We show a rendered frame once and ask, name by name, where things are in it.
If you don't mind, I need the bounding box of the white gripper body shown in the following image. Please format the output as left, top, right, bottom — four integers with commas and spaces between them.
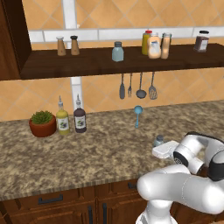
151, 140, 180, 160

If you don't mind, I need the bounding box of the small grey-blue shaker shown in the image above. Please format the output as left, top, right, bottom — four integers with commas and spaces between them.
153, 134, 165, 148

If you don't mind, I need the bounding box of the dark vinegar bottle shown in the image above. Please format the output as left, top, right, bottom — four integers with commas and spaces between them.
73, 94, 88, 134

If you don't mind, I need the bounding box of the orange condiment bottle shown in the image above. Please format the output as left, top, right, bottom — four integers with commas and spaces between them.
146, 32, 162, 60

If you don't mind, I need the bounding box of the yellow oil bottle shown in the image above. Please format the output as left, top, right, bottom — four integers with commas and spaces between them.
55, 95, 71, 136

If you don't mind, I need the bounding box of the pale blue shaker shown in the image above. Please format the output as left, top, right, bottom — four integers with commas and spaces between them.
111, 41, 124, 63

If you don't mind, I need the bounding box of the yellow bottle with red cap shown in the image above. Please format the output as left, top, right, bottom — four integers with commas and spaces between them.
141, 30, 153, 56

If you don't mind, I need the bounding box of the brown shaker with black cap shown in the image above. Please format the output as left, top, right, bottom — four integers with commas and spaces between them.
69, 35, 81, 56

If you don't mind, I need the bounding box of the brown shaker with white cap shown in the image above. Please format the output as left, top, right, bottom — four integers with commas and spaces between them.
56, 35, 67, 57

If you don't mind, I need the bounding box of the dark wooden cabinet side panel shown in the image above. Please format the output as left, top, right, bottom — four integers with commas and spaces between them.
0, 0, 32, 81

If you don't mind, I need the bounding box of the blue ladle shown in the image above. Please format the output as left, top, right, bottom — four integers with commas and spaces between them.
133, 105, 144, 130

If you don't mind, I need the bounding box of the wooden drawer front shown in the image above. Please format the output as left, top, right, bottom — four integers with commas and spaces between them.
95, 178, 141, 197
3, 185, 96, 212

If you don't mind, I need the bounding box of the hanging grey slotted turner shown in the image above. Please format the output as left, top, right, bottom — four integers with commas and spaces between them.
148, 71, 158, 101

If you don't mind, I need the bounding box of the hanging grey ladle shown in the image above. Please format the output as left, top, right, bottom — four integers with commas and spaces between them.
135, 72, 147, 100

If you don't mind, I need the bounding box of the hanging grey fork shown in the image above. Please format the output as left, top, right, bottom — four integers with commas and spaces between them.
127, 73, 134, 99

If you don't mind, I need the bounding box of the hanging grey spatula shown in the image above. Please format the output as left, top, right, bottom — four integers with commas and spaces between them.
118, 73, 126, 101

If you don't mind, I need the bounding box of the wooden cupboard door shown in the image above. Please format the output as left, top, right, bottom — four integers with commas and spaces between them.
5, 199, 97, 224
97, 195, 152, 224

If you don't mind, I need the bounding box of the tall beige spice jar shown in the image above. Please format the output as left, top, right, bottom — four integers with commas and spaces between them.
160, 31, 172, 60

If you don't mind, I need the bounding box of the dark wooden shelf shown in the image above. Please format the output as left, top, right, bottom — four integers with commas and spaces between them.
18, 43, 224, 81

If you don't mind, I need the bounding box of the dark brown jar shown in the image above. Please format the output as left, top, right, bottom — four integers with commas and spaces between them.
193, 30, 210, 53

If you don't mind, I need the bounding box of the potted green plant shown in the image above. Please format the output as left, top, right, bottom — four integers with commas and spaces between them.
28, 109, 58, 138

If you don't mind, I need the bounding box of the black cupboard door handle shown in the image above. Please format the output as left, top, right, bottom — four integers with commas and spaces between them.
87, 205, 94, 224
101, 203, 109, 224

